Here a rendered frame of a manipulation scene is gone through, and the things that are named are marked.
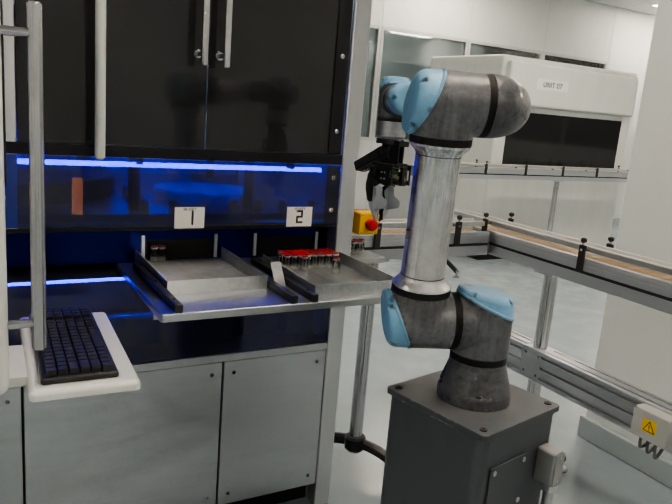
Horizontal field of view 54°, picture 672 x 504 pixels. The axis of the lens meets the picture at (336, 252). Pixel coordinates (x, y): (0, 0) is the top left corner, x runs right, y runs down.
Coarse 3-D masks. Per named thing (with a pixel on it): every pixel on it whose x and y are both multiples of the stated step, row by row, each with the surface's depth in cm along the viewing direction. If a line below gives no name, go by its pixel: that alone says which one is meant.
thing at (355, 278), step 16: (288, 272) 180; (304, 272) 191; (320, 272) 193; (352, 272) 196; (368, 272) 192; (384, 272) 185; (320, 288) 167; (336, 288) 169; (352, 288) 171; (368, 288) 174; (384, 288) 176
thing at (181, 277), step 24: (144, 264) 178; (168, 264) 188; (192, 264) 190; (216, 264) 192; (240, 264) 187; (168, 288) 159; (192, 288) 162; (216, 288) 165; (240, 288) 169; (264, 288) 172
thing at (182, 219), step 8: (176, 208) 182; (184, 208) 184; (192, 208) 185; (200, 208) 186; (176, 216) 183; (184, 216) 184; (200, 216) 186; (176, 224) 183; (184, 224) 185; (200, 224) 187
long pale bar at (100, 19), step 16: (96, 0) 155; (96, 16) 156; (96, 32) 157; (96, 48) 158; (96, 64) 158; (96, 80) 159; (96, 96) 160; (96, 112) 161; (96, 128) 162; (96, 144) 162
